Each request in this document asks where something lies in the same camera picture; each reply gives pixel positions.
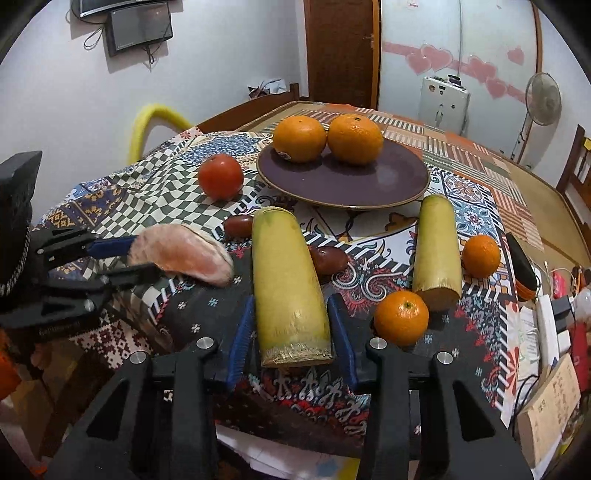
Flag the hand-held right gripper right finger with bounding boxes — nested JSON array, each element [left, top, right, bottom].
[[327, 293, 536, 480]]

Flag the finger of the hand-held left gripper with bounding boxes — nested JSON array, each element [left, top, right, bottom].
[[43, 262, 163, 306], [31, 228, 138, 269]]

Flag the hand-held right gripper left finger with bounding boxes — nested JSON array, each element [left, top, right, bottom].
[[44, 295, 257, 480]]

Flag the large yellow sugarcane piece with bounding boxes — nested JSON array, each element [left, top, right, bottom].
[[252, 208, 333, 368]]

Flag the small orange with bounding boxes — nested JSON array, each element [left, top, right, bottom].
[[373, 290, 430, 347], [462, 234, 502, 279]]

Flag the patterned patchwork tablecloth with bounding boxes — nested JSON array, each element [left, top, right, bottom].
[[32, 102, 546, 457]]

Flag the brown date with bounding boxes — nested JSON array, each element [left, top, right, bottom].
[[223, 215, 254, 238], [308, 246, 348, 276]]

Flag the white papers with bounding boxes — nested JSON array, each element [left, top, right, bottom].
[[217, 425, 365, 480]]

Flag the red tomato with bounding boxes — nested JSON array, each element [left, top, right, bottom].
[[198, 154, 244, 201]]

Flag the small yellow sugarcane piece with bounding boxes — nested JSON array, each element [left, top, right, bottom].
[[412, 194, 462, 311]]

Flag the purple round plate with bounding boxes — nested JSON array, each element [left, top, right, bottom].
[[256, 137, 430, 210]]

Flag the black case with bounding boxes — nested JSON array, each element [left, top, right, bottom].
[[505, 233, 539, 301]]

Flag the white power strip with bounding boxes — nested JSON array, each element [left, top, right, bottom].
[[536, 295, 559, 365]]

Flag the large orange with sticker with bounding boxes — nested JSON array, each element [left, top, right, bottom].
[[272, 115, 328, 163]]

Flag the cardboard box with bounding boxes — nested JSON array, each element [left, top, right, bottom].
[[517, 355, 583, 469]]

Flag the black power adapter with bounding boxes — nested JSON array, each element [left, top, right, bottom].
[[551, 295, 573, 333]]

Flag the crumpled cloth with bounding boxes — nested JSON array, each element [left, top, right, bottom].
[[247, 78, 289, 100]]

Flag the white appliance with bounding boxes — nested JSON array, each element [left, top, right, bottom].
[[418, 74, 471, 136]]

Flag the brown wooden door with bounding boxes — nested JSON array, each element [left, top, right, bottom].
[[303, 0, 382, 110]]

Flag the pink heart stickers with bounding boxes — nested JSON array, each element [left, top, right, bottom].
[[383, 41, 527, 100]]

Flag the standing fan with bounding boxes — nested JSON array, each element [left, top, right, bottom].
[[512, 72, 563, 162]]

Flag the yellow chair frame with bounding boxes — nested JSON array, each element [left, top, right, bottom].
[[128, 104, 195, 164]]

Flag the black monitor cable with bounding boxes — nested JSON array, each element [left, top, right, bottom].
[[83, 25, 105, 51]]

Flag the black wall monitor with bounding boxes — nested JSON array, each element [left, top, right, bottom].
[[106, 2, 174, 57]]

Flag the black wall television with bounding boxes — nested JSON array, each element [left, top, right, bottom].
[[79, 0, 176, 19]]

